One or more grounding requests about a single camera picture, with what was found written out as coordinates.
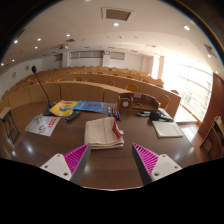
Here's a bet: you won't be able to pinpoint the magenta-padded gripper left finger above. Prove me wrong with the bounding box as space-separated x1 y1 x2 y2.
40 143 92 185

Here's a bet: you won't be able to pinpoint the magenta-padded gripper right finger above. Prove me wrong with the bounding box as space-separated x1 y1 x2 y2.
131 143 183 186

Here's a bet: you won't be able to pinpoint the beige waffle towel red stripes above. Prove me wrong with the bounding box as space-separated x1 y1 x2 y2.
83 116 125 150

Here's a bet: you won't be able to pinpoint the white closed book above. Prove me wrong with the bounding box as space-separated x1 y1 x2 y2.
151 120 185 139

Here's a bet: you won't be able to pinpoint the white poster red print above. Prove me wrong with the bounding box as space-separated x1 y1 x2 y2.
25 114 62 137

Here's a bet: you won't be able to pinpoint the black handheld microphone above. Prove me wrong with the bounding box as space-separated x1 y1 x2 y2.
148 110 175 123

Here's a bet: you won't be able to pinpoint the black remote control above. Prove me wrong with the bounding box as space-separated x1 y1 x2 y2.
64 110 82 123

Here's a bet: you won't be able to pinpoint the black gooseneck desk microphone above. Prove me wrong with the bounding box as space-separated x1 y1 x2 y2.
31 65 58 117

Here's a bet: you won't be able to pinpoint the yellow booklet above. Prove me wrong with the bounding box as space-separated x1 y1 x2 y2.
49 99 80 118

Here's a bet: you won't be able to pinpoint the wooden desk organizer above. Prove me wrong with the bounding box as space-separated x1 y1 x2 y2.
117 92 162 113

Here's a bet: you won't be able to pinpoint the blue booklet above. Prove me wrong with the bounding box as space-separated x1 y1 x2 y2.
72 100 108 115

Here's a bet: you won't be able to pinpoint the wooden shelf unit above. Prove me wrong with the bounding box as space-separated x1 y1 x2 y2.
199 115 224 160

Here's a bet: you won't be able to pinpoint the rows of wooden auditorium seats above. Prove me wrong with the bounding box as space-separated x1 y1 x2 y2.
0 65 183 118

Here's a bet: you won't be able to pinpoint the wooden stool black legs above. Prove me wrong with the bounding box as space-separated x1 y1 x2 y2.
0 106 20 145

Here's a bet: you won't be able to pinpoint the recessed ceiling lights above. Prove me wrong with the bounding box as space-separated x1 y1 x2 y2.
13 22 214 59

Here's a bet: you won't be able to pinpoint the square ceiling air vent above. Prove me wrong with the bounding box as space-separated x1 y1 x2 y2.
101 7 136 22

